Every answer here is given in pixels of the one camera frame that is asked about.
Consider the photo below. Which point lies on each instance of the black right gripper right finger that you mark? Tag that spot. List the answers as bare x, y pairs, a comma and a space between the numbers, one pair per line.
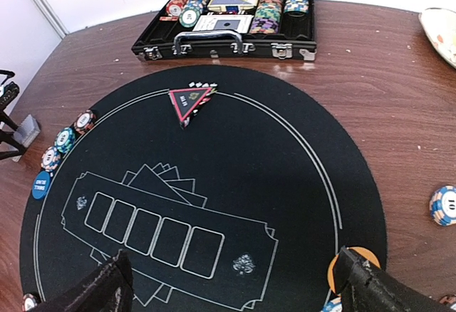
363, 286

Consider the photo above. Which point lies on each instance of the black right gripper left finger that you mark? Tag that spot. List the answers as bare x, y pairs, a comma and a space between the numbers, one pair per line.
108, 288

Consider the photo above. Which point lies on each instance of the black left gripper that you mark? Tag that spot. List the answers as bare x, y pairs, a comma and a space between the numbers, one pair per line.
7, 98

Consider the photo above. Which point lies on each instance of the blue playing card deck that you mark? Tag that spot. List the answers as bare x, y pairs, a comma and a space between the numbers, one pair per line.
26, 131

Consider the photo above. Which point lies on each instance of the white blue chips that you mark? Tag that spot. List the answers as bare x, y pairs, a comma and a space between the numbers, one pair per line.
334, 305
50, 159

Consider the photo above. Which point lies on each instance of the blue small blind button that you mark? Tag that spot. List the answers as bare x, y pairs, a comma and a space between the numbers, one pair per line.
41, 185

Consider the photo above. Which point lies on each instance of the green chips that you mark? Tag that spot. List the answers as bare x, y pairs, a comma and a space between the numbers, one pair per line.
65, 140

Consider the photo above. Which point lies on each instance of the red black chip stack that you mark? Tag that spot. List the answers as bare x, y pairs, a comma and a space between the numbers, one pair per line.
449, 301

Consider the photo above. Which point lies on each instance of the white blue chip stack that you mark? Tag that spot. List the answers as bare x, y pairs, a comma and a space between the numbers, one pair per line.
442, 206

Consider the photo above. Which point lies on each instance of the red triangle all-in marker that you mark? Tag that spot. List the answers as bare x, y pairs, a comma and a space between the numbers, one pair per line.
187, 102

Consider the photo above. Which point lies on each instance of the round black poker mat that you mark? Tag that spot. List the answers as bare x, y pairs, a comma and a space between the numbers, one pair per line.
243, 210

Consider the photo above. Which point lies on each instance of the red chip row in case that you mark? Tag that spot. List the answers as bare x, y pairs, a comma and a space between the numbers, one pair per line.
173, 9

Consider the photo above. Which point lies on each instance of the yellow card box in case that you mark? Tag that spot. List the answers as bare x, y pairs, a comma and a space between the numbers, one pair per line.
231, 5

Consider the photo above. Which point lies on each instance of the white card box in case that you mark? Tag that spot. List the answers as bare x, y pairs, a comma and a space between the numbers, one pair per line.
238, 23

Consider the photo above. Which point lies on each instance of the black poker chip case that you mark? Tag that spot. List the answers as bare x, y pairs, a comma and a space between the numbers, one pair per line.
282, 29

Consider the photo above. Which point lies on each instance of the beige ceramic plate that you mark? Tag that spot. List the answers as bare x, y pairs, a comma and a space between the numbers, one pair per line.
439, 27

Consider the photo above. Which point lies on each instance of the multicolour chip row in case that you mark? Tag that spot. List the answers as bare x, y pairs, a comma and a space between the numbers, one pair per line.
267, 17

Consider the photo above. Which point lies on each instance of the left aluminium frame post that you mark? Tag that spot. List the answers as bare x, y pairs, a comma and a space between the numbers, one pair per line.
52, 18

